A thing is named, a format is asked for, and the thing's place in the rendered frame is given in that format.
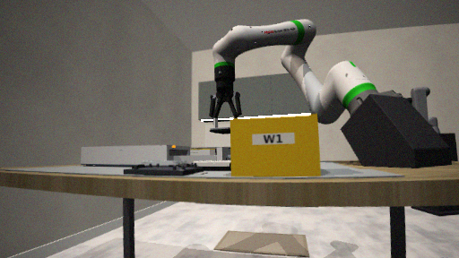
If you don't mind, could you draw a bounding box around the yellow bin labelled w1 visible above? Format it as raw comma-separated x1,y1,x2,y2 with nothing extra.
230,114,321,176

